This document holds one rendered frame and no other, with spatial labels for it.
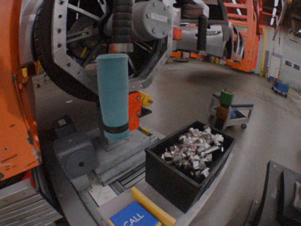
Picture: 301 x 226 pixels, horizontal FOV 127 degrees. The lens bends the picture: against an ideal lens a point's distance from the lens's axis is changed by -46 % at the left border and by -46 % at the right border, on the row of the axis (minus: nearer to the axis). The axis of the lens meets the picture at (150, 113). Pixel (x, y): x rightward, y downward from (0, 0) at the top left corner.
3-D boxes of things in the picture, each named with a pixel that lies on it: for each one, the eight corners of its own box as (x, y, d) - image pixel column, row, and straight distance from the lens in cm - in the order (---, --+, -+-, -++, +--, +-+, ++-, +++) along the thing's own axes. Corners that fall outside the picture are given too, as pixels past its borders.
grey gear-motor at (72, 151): (79, 147, 111) (68, 105, 94) (107, 185, 82) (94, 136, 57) (59, 156, 110) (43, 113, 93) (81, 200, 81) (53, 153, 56)
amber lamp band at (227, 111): (218, 113, 49) (221, 102, 47) (229, 117, 48) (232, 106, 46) (214, 117, 45) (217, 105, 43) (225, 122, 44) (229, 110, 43)
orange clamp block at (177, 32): (161, 38, 77) (171, 40, 84) (173, 38, 73) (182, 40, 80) (161, 26, 78) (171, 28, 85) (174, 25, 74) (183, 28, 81)
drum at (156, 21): (132, 42, 63) (134, 13, 65) (173, 42, 48) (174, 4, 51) (103, 43, 55) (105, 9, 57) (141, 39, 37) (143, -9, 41)
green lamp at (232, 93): (221, 99, 47) (224, 88, 46) (232, 103, 46) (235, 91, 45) (218, 102, 43) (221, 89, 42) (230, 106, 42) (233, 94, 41)
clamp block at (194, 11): (188, 18, 61) (188, 7, 62) (209, 18, 57) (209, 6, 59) (182, 15, 57) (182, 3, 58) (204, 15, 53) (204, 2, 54)
